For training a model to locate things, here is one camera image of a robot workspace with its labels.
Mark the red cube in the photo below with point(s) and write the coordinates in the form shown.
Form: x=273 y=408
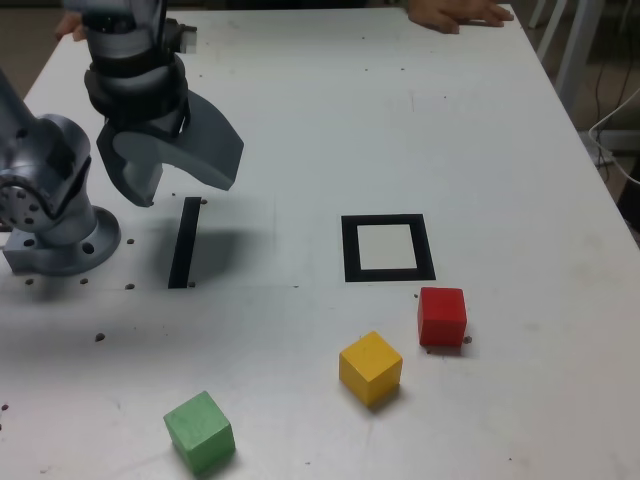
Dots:
x=442 y=317

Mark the small dark wrist camera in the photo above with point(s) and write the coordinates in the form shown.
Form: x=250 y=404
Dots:
x=182 y=37

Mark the person's left hand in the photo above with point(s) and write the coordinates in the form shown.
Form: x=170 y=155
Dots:
x=445 y=12

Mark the black tape strip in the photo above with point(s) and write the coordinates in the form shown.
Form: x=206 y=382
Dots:
x=184 y=245

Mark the person's right hand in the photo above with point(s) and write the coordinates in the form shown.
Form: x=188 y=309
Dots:
x=75 y=29

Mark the black tape square outline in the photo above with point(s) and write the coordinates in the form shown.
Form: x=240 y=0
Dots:
x=350 y=250

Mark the green cube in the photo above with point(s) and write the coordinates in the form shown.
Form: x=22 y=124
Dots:
x=200 y=432

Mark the white metal frame leg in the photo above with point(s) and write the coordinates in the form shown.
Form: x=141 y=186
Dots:
x=552 y=27
x=575 y=50

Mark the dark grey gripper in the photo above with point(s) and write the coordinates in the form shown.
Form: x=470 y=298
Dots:
x=160 y=125

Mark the yellow cube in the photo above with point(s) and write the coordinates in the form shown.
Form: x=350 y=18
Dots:
x=370 y=367

